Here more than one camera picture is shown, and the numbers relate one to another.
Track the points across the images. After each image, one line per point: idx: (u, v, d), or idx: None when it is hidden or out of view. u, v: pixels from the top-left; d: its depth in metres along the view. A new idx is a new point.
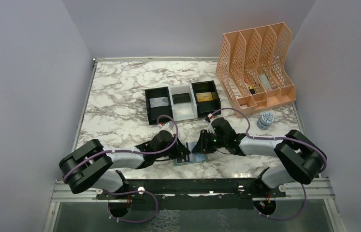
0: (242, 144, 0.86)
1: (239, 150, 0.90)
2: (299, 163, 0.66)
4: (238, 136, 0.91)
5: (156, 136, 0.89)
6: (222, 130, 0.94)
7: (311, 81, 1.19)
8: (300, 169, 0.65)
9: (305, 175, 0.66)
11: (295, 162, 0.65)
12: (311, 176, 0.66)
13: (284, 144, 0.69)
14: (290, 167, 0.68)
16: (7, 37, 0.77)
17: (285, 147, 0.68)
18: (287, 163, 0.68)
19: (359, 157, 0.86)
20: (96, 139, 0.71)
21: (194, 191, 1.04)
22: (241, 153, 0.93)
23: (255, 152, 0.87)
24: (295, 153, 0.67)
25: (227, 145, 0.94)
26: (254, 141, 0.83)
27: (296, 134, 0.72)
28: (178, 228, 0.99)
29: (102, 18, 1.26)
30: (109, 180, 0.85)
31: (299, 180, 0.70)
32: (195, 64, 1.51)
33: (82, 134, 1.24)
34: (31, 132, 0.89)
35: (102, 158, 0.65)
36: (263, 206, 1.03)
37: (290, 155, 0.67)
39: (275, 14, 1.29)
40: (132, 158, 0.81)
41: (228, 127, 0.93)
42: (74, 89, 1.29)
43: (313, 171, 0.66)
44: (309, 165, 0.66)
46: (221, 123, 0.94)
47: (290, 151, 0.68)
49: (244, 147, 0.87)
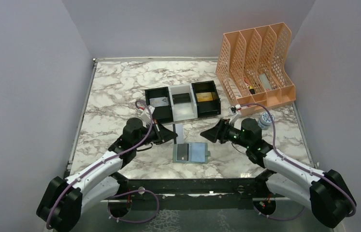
0: (267, 158, 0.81)
1: (261, 160, 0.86)
2: (331, 208, 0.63)
4: (262, 144, 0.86)
5: (124, 128, 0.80)
6: (251, 135, 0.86)
7: (311, 81, 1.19)
8: (329, 213, 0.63)
9: (332, 219, 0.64)
11: (328, 206, 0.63)
12: (336, 220, 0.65)
13: (322, 185, 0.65)
14: (317, 206, 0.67)
16: (7, 37, 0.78)
17: (322, 189, 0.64)
18: (319, 203, 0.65)
19: (359, 157, 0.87)
20: (57, 176, 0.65)
21: (194, 191, 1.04)
22: (259, 163, 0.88)
23: (278, 171, 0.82)
24: (329, 197, 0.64)
25: (248, 150, 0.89)
26: (282, 164, 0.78)
27: (336, 176, 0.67)
28: (178, 228, 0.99)
29: (102, 17, 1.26)
30: (102, 192, 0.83)
31: (320, 218, 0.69)
32: (195, 64, 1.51)
33: (82, 134, 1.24)
34: (31, 131, 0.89)
35: (70, 193, 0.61)
36: (263, 206, 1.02)
37: (325, 198, 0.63)
39: (275, 15, 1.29)
40: (108, 167, 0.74)
41: (258, 134, 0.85)
42: (75, 89, 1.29)
43: (341, 216, 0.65)
44: (338, 210, 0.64)
46: (254, 128, 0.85)
47: (325, 193, 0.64)
49: (268, 163, 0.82)
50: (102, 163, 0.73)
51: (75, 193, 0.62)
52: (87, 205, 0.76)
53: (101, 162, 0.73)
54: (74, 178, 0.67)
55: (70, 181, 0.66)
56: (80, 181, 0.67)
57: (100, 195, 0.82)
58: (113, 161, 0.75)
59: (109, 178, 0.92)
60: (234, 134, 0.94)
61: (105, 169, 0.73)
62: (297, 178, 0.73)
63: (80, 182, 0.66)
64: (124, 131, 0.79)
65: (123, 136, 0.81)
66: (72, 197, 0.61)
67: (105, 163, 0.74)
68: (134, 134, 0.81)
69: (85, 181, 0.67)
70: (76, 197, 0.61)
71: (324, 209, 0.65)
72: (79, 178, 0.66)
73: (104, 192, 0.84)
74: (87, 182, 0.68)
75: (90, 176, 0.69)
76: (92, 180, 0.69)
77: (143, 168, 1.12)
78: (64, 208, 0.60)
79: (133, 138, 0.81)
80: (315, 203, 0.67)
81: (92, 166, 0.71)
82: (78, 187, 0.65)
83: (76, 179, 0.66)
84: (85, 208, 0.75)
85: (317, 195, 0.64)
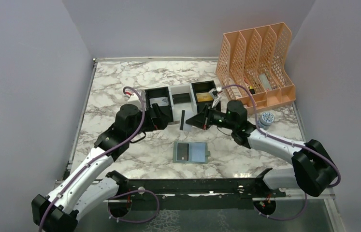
0: (251, 137, 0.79)
1: (245, 141, 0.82)
2: (314, 177, 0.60)
4: (247, 126, 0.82)
5: (118, 113, 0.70)
6: (237, 118, 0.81)
7: (311, 81, 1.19)
8: (313, 182, 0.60)
9: (317, 189, 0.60)
11: (311, 176, 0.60)
12: (320, 191, 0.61)
13: (303, 154, 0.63)
14: (301, 179, 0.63)
16: (8, 39, 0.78)
17: (304, 158, 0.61)
18: (302, 176, 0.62)
19: (359, 157, 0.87)
20: (37, 195, 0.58)
21: (194, 191, 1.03)
22: (246, 145, 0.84)
23: (263, 149, 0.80)
24: (311, 166, 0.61)
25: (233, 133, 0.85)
26: (267, 139, 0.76)
27: (316, 145, 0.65)
28: (178, 228, 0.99)
29: (102, 17, 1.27)
30: (100, 195, 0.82)
31: (306, 191, 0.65)
32: (195, 64, 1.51)
33: (82, 134, 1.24)
34: (31, 132, 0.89)
35: (53, 213, 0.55)
36: (263, 206, 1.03)
37: (307, 167, 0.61)
39: (274, 15, 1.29)
40: (95, 169, 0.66)
41: (244, 116, 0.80)
42: (75, 89, 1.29)
43: (324, 186, 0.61)
44: (321, 179, 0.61)
46: (239, 110, 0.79)
47: (307, 161, 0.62)
49: (252, 141, 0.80)
50: (86, 167, 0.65)
51: (59, 211, 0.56)
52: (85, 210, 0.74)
53: (84, 166, 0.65)
54: (55, 194, 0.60)
55: (52, 198, 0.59)
56: (61, 196, 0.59)
57: (99, 197, 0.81)
58: (99, 162, 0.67)
59: (107, 180, 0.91)
60: (218, 119, 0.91)
61: (92, 172, 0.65)
62: (280, 151, 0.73)
63: (62, 199, 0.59)
64: (118, 117, 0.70)
65: (117, 123, 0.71)
66: (56, 216, 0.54)
67: (89, 166, 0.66)
68: (130, 120, 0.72)
69: (68, 195, 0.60)
70: (60, 217, 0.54)
71: (307, 179, 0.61)
72: (59, 195, 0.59)
73: (102, 195, 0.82)
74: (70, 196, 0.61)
75: (72, 188, 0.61)
76: (76, 191, 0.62)
77: (143, 168, 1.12)
78: (52, 227, 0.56)
79: (127, 126, 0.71)
80: (298, 176, 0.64)
81: (74, 175, 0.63)
82: (61, 205, 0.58)
83: (56, 196, 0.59)
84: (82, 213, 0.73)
85: (300, 165, 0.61)
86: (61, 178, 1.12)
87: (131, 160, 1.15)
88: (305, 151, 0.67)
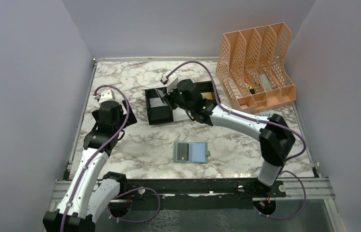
0: (213, 115, 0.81)
1: (207, 118, 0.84)
2: (279, 150, 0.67)
4: (206, 103, 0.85)
5: (100, 109, 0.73)
6: (189, 94, 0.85)
7: (311, 81, 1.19)
8: (278, 155, 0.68)
9: (279, 158, 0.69)
11: (276, 149, 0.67)
12: (283, 159, 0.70)
13: (268, 131, 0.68)
14: (267, 152, 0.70)
16: (9, 39, 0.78)
17: (269, 134, 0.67)
18: (267, 148, 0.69)
19: (359, 156, 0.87)
20: (46, 212, 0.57)
21: (194, 191, 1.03)
22: (208, 123, 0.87)
23: (225, 125, 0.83)
24: (276, 140, 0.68)
25: (193, 112, 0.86)
26: (229, 117, 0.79)
27: (279, 119, 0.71)
28: (178, 228, 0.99)
29: (102, 17, 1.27)
30: (107, 198, 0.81)
31: (271, 161, 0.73)
32: (195, 64, 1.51)
33: (82, 134, 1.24)
34: (31, 131, 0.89)
35: (70, 220, 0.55)
36: (263, 206, 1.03)
37: (273, 142, 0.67)
39: (274, 15, 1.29)
40: (94, 168, 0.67)
41: (196, 93, 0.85)
42: (75, 89, 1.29)
43: (285, 155, 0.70)
44: (282, 150, 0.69)
46: (189, 87, 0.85)
47: (273, 137, 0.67)
49: (215, 119, 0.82)
50: (85, 169, 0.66)
51: (76, 217, 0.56)
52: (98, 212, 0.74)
53: (83, 168, 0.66)
54: (64, 204, 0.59)
55: (63, 210, 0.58)
56: (71, 205, 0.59)
57: (106, 198, 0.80)
58: (95, 161, 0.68)
59: (106, 182, 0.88)
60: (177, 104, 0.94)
61: (92, 172, 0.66)
62: (247, 129, 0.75)
63: (73, 207, 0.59)
64: (100, 111, 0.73)
65: (101, 119, 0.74)
66: (74, 222, 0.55)
67: (87, 167, 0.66)
68: (113, 113, 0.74)
69: (78, 201, 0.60)
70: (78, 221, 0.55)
71: (272, 152, 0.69)
72: (69, 204, 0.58)
73: (107, 196, 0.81)
74: (80, 201, 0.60)
75: (80, 192, 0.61)
76: (84, 195, 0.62)
77: (143, 168, 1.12)
78: None
79: (111, 120, 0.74)
80: (263, 148, 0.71)
81: (76, 181, 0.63)
82: (75, 211, 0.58)
83: (67, 206, 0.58)
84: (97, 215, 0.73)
85: (266, 141, 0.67)
86: (61, 178, 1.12)
87: (131, 160, 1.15)
88: (269, 125, 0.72)
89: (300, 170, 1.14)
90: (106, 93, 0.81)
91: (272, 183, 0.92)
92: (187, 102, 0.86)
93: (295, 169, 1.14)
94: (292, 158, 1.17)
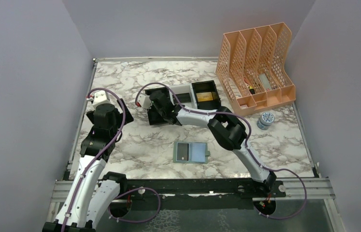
0: (179, 116, 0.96)
1: (176, 121, 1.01)
2: (225, 135, 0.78)
4: (175, 107, 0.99)
5: (96, 114, 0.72)
6: (158, 103, 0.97)
7: (311, 81, 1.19)
8: (226, 139, 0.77)
9: (229, 143, 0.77)
11: (222, 134, 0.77)
12: (235, 144, 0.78)
13: (216, 120, 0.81)
14: (220, 140, 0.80)
16: (7, 39, 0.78)
17: (216, 123, 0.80)
18: (218, 136, 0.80)
19: (359, 157, 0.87)
20: (45, 224, 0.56)
21: (194, 191, 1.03)
22: (178, 123, 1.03)
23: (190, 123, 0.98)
24: (222, 127, 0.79)
25: (165, 116, 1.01)
26: (188, 114, 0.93)
27: (225, 109, 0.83)
28: (178, 228, 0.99)
29: (101, 17, 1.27)
30: (107, 201, 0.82)
31: (228, 148, 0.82)
32: (195, 64, 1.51)
33: (82, 134, 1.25)
34: (32, 131, 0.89)
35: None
36: (263, 206, 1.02)
37: (218, 128, 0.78)
39: (275, 15, 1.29)
40: (92, 177, 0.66)
41: (165, 100, 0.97)
42: (75, 89, 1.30)
43: (236, 140, 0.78)
44: (233, 135, 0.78)
46: (158, 96, 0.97)
47: (219, 124, 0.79)
49: (181, 119, 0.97)
50: (82, 178, 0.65)
51: (75, 228, 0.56)
52: (98, 217, 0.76)
53: (80, 177, 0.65)
54: (63, 214, 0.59)
55: (62, 220, 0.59)
56: (70, 215, 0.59)
57: (106, 202, 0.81)
58: (93, 169, 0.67)
59: (105, 184, 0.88)
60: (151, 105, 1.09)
61: (89, 181, 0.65)
62: (202, 122, 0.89)
63: (72, 217, 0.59)
64: (96, 116, 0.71)
65: (97, 124, 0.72)
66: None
67: (85, 176, 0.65)
68: (109, 118, 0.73)
69: (77, 210, 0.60)
70: None
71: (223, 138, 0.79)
72: (67, 214, 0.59)
73: (107, 199, 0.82)
74: (79, 210, 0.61)
75: (78, 202, 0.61)
76: (83, 205, 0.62)
77: (143, 168, 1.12)
78: None
79: (108, 124, 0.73)
80: (218, 137, 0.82)
81: (74, 191, 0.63)
82: (73, 222, 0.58)
83: (65, 217, 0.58)
84: (96, 218, 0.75)
85: (214, 129, 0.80)
86: (61, 178, 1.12)
87: (131, 160, 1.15)
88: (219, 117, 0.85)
89: (300, 170, 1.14)
90: (99, 95, 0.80)
91: (264, 177, 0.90)
92: (158, 108, 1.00)
93: (296, 169, 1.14)
94: (292, 158, 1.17)
